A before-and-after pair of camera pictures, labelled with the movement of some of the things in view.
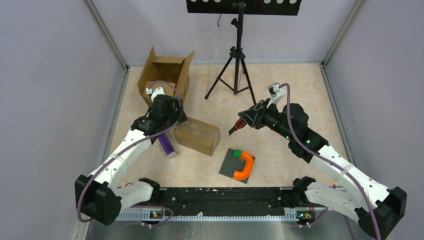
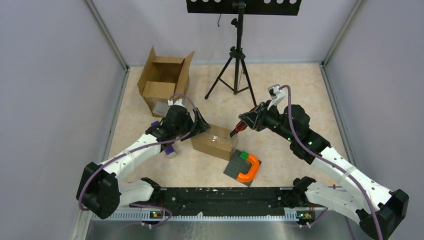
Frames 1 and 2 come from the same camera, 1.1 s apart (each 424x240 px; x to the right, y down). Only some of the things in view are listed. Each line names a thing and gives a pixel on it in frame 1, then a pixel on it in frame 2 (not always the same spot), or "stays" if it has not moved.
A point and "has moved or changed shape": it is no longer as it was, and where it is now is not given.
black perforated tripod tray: [258, 7] stays
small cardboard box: [197, 135] has moved or changed shape
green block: [237, 153] → [244, 155]
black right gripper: [254, 117] stays
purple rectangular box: [167, 146] stays
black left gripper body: [175, 116] → [181, 129]
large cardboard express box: [174, 69] stays
